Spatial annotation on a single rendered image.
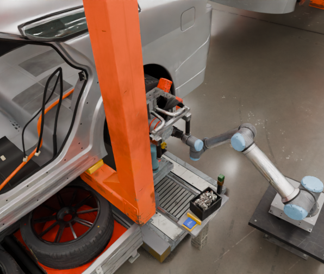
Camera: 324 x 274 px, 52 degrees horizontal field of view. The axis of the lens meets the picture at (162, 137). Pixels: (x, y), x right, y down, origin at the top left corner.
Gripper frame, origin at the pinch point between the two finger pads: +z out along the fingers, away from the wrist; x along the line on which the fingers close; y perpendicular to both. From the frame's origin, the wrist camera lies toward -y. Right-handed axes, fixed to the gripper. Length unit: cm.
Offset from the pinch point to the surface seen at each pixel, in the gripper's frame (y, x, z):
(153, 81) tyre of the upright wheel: -43, 30, 3
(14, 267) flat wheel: -99, -118, -4
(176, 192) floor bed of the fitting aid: 31, -51, -24
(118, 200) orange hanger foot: -58, -55, -27
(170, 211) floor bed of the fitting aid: 17, -65, -34
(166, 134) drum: -30.1, -1.6, -21.4
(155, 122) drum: -36.4, 2.7, -11.4
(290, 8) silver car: 165, 189, 13
